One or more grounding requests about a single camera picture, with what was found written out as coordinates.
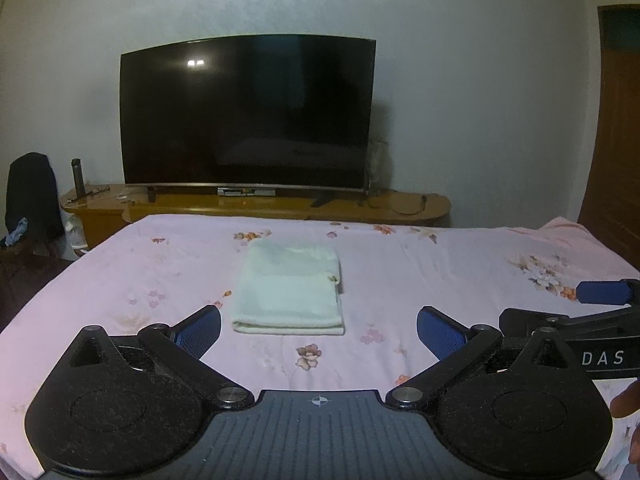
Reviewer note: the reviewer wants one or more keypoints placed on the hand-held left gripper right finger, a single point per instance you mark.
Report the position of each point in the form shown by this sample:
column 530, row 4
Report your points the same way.
column 440, row 335

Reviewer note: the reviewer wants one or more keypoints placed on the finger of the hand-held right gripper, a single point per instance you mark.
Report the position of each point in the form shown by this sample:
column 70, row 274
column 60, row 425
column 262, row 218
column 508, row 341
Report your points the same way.
column 525, row 321
column 600, row 292

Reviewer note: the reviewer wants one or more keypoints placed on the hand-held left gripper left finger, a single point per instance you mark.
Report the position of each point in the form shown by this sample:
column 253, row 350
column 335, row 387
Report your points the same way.
column 200, row 330

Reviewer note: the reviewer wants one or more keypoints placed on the white knit garment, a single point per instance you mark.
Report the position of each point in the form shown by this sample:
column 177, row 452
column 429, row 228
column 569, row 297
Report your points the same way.
column 287, row 285

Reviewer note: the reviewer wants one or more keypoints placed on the person's right hand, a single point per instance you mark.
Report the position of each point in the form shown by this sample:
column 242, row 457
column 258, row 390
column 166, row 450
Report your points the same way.
column 625, row 402

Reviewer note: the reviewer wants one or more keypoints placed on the pink floral bed sheet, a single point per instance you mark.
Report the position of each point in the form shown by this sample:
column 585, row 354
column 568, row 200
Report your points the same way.
column 125, row 270

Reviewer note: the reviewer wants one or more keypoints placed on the wooden television stand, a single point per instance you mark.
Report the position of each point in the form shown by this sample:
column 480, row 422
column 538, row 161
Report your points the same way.
column 280, row 207

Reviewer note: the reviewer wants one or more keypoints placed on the silver set-top box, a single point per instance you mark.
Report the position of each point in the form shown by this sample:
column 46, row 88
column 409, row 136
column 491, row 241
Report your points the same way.
column 246, row 191

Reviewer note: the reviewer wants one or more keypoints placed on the white plastic bag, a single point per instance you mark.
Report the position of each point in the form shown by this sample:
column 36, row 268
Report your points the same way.
column 76, row 235

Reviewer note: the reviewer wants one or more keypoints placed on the brown wooden door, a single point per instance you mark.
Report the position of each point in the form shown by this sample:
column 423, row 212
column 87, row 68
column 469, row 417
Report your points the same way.
column 615, row 135

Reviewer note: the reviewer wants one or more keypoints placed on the clear glass container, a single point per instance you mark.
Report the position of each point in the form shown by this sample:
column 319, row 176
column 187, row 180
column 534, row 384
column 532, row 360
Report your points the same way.
column 378, row 165

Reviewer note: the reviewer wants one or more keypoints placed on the grey bottle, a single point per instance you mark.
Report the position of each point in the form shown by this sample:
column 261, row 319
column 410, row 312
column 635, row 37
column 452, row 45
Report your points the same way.
column 77, row 175

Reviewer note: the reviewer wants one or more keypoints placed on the blue cloth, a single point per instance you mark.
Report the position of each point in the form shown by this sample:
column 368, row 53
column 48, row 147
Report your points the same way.
column 16, row 232

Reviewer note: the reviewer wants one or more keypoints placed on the black bag on chair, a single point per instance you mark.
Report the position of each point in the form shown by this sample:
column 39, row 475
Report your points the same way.
column 32, row 190

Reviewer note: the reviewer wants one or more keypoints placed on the black flat television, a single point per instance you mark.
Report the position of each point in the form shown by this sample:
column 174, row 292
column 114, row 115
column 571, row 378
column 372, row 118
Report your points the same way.
column 240, row 115

